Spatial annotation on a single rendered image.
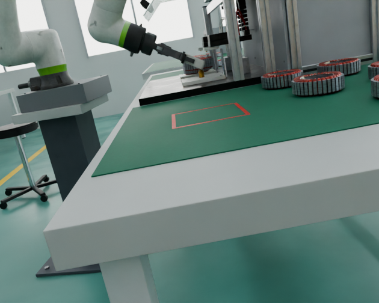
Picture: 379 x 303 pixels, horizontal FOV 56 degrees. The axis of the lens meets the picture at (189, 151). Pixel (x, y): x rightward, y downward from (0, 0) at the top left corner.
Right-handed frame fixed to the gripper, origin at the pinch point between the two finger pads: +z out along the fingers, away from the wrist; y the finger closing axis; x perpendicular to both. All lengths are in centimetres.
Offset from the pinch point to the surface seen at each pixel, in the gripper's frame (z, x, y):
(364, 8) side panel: 39, 32, 21
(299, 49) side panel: 25.6, 14.7, 22.1
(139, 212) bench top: -9, -15, 98
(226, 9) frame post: 0.8, 17.3, 20.5
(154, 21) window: -45, 28, -472
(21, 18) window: -239, -40, -472
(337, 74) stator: 24, 9, 56
